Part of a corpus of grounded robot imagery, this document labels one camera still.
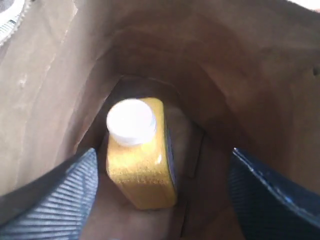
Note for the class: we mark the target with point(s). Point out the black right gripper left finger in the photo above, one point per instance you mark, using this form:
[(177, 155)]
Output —
[(55, 206)]

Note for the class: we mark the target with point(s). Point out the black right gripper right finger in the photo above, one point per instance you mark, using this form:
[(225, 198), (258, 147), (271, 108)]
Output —
[(268, 205)]

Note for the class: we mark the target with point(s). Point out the brown paper bag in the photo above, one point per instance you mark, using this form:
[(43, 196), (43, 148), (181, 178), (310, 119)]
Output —
[(231, 73)]

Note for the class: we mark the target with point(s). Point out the yellow bottle with white cap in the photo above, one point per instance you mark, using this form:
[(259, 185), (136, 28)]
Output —
[(139, 157)]

